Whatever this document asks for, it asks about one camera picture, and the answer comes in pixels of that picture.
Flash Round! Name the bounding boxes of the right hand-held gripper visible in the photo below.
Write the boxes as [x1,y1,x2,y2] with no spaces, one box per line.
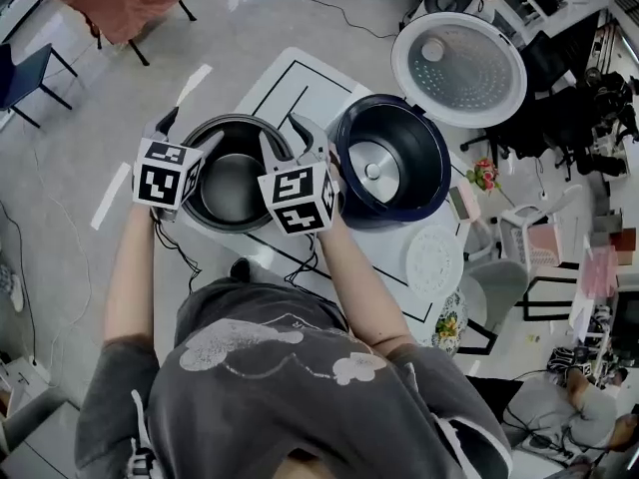
[257,112,340,238]

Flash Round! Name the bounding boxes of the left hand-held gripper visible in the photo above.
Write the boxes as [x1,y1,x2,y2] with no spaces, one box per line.
[132,106,226,224]

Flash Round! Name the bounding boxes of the dark grey pot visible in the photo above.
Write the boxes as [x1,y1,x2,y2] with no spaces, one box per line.
[179,113,296,234]

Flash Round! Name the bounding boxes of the white perforated steamer tray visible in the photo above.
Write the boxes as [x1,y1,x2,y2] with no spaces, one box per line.
[404,225,465,298]

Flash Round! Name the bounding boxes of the person's right forearm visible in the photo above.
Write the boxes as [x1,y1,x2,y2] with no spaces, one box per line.
[317,212,418,356]

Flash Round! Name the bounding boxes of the person's left forearm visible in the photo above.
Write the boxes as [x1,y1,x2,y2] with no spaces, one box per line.
[103,202,156,343]

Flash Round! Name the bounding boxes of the white table with black lines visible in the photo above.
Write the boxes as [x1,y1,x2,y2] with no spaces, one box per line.
[152,46,470,368]

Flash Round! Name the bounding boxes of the black-legged chair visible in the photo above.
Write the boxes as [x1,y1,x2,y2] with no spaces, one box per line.
[82,0,198,68]

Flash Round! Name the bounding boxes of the dark blue rice cooker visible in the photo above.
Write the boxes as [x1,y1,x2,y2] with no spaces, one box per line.
[332,11,529,229]

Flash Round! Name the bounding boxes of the person's black shoe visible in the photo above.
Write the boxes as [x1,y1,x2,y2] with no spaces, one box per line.
[230,256,253,284]

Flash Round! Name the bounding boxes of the pink cloth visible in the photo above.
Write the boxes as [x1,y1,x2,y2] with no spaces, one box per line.
[49,0,187,47]

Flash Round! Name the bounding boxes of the dark blue chair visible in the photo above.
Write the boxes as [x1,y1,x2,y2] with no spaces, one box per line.
[0,42,80,130]

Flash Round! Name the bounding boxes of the potted pink flowers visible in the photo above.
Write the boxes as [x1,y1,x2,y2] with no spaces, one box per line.
[466,157,500,194]

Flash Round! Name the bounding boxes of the floral seat cushion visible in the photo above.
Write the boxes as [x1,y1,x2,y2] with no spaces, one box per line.
[433,291,470,356]

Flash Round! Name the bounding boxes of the grey-green shell chair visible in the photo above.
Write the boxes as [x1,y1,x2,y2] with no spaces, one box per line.
[456,259,529,356]

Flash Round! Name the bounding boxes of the black office chair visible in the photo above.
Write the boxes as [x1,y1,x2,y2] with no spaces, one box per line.
[458,32,583,169]

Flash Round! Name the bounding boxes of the white chair with pink cushion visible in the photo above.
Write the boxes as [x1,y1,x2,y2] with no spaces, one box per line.
[498,185,583,273]

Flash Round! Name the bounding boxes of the person's grey printed shirt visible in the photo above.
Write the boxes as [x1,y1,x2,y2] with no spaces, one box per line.
[74,276,515,479]

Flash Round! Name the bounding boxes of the pink boxes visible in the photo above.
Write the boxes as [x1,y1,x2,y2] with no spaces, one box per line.
[582,245,619,298]

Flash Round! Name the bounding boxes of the white table with black legs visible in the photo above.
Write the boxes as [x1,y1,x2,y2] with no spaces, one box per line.
[518,261,620,341]

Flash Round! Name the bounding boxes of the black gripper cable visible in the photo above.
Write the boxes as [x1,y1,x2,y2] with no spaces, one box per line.
[285,232,320,288]
[149,210,204,293]

